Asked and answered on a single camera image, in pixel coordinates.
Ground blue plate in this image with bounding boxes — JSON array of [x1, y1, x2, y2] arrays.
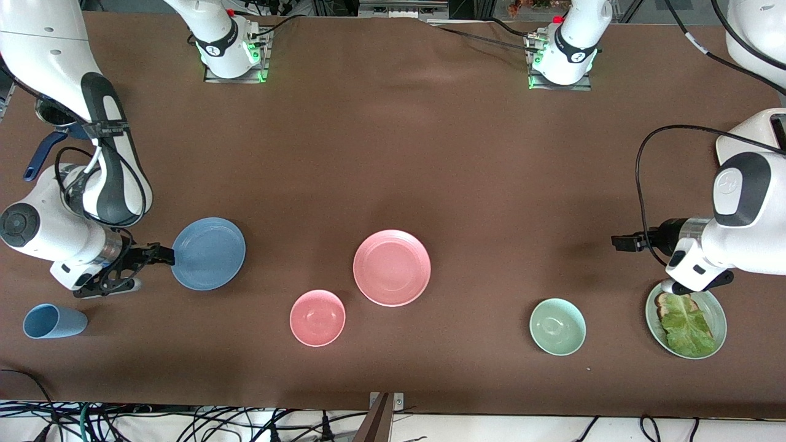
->
[[169, 217, 247, 292]]

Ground dark camera stand pole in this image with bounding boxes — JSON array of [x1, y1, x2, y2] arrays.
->
[[351, 393, 394, 442]]

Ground pink bowl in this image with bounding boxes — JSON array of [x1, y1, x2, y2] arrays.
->
[[289, 289, 347, 348]]

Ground mint green bowl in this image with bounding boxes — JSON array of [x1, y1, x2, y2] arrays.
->
[[529, 298, 587, 357]]

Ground toasted bread slice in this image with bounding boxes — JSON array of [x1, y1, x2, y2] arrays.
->
[[655, 292, 698, 321]]

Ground mint green plate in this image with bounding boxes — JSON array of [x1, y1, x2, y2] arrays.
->
[[645, 281, 728, 361]]

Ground small metal table bracket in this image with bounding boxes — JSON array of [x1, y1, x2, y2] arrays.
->
[[368, 392, 405, 411]]

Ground pink plate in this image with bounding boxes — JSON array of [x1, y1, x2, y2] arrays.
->
[[352, 229, 432, 308]]

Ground aluminium frame bar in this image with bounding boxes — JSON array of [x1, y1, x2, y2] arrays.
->
[[357, 0, 450, 23]]

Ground green lettuce leaf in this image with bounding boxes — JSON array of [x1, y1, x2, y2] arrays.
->
[[660, 293, 717, 359]]

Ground black base power cable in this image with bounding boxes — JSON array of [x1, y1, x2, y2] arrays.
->
[[429, 17, 548, 53], [249, 14, 309, 47]]

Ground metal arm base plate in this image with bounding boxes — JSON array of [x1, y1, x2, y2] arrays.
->
[[204, 26, 271, 85], [527, 32, 593, 93]]

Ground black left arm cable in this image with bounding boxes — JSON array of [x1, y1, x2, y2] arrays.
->
[[635, 0, 786, 266]]

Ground blue cup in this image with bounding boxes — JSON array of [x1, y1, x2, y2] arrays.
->
[[22, 303, 89, 340]]

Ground steel saucepan blue handle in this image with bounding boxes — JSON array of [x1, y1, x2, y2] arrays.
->
[[23, 94, 88, 183]]

